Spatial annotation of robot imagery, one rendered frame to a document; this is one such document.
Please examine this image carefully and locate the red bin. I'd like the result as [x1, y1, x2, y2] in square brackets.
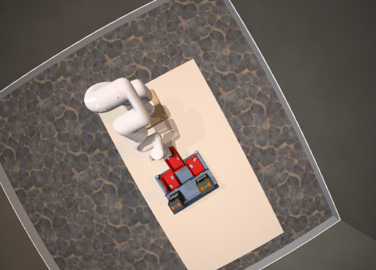
[161, 170, 182, 193]
[164, 147, 184, 174]
[185, 155, 205, 177]

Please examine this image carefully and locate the dark grey metal shelf rack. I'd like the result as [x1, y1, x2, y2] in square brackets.
[155, 150, 219, 215]

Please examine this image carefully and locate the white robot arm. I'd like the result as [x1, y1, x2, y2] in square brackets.
[84, 78, 168, 162]

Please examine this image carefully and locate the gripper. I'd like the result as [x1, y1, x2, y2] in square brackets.
[163, 143, 172, 158]

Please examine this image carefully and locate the dark green tool case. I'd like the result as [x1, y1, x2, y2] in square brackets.
[195, 173, 215, 195]

